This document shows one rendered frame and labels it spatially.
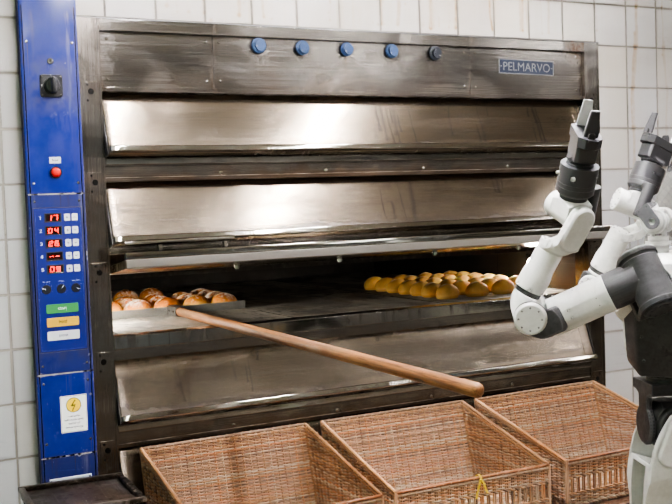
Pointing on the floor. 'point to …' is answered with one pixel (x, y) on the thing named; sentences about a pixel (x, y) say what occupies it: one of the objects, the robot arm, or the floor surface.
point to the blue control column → (55, 41)
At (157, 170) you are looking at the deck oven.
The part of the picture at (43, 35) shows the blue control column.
